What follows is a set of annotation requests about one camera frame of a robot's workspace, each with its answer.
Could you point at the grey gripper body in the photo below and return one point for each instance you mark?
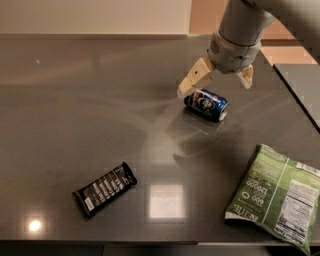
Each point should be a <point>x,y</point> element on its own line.
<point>233,56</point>

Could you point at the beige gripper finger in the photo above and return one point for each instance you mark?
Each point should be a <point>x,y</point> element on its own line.
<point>246,76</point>
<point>200,71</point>

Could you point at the blue pepsi can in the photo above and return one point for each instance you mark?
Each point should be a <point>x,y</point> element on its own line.
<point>210,105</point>

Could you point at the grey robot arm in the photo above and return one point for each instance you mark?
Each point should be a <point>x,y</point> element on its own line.
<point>237,40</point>

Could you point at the green chip bag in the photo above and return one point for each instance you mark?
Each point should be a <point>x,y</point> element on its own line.
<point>280,195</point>

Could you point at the black snack bar wrapper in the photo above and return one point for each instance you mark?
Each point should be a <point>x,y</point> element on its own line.
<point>97,194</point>

